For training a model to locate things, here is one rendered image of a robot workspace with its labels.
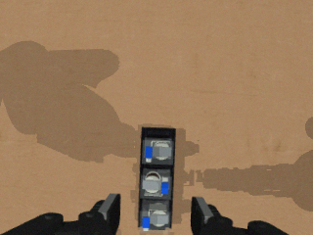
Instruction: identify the black rack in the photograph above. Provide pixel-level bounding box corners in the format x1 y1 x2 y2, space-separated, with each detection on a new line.
138 127 176 229

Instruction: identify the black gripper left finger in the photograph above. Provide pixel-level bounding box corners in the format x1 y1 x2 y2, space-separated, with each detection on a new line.
0 193 120 235

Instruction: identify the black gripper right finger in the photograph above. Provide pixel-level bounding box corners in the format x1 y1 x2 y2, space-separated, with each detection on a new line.
191 197 289 235

